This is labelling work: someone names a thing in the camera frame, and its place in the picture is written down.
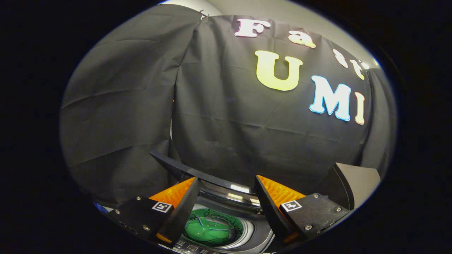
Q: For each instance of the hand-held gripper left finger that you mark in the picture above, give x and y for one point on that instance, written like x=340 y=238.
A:
x=182 y=211

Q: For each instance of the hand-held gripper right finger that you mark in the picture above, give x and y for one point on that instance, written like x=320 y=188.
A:
x=270 y=211

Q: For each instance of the dark washing machine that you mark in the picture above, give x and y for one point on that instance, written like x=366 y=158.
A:
x=254 y=229

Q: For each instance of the green polo shirt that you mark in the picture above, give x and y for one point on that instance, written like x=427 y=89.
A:
x=208 y=231

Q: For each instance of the blue object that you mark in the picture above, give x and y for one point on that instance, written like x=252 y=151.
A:
x=101 y=207

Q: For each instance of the black backdrop cloth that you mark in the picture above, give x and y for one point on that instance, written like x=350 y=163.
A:
x=141 y=106

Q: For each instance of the ceiling light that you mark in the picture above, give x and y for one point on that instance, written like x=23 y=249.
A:
x=365 y=65

